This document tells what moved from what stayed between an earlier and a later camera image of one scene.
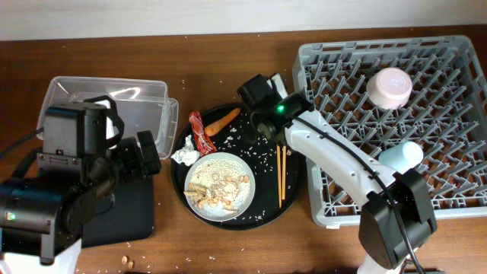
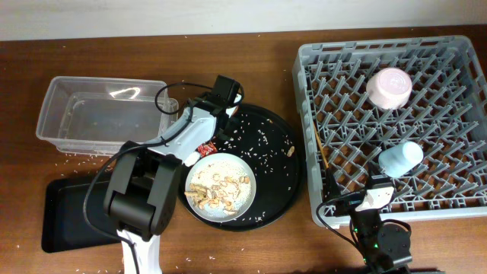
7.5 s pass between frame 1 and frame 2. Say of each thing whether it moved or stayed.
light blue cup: stayed
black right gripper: moved
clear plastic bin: stayed
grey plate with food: stayed
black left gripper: moved
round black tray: stayed
